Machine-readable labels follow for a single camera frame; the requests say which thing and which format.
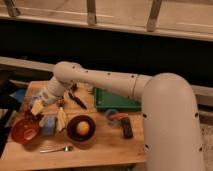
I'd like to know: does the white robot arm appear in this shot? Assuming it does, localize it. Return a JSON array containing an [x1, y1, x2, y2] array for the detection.
[[31, 62, 205, 171]]

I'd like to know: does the blue object at left edge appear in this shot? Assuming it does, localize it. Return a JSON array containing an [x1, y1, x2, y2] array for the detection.
[[11, 88, 26, 103]]

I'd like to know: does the black rectangular block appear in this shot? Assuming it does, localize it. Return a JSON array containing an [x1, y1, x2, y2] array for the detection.
[[121, 117, 133, 139]]

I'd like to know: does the metal spoon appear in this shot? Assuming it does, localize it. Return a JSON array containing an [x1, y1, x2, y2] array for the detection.
[[39, 146, 73, 153]]

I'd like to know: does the red bowl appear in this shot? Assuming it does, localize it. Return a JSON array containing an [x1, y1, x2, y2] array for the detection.
[[11, 119, 39, 144]]

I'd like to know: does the small blue bowl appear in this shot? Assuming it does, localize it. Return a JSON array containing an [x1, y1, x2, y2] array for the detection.
[[105, 109, 118, 125]]

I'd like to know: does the dark purple bowl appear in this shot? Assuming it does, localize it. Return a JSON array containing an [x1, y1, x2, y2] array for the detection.
[[67, 115, 96, 142]]

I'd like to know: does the grey folded cloth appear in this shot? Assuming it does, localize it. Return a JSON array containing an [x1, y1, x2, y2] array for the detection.
[[28, 96, 37, 108]]

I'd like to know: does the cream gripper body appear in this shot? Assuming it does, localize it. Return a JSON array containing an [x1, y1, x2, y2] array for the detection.
[[30, 89, 54, 116]]

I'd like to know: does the green plastic tray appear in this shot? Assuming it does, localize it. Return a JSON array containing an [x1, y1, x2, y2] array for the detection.
[[94, 88, 141, 111]]

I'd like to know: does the wooden table board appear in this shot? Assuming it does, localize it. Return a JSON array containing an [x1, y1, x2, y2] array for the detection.
[[0, 83, 145, 171]]

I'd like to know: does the blue sponge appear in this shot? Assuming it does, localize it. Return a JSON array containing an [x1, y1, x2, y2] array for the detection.
[[41, 116, 56, 136]]

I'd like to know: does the dark grape bunch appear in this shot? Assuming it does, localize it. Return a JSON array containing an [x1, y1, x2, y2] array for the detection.
[[24, 110, 43, 122]]

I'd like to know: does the orange round fruit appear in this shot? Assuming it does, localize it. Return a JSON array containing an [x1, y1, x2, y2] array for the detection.
[[76, 121, 90, 136]]

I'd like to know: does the black handled tool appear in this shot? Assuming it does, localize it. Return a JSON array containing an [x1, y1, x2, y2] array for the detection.
[[68, 84, 87, 110]]

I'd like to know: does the black chair frame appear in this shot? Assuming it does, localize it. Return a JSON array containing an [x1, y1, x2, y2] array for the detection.
[[0, 70, 21, 156]]

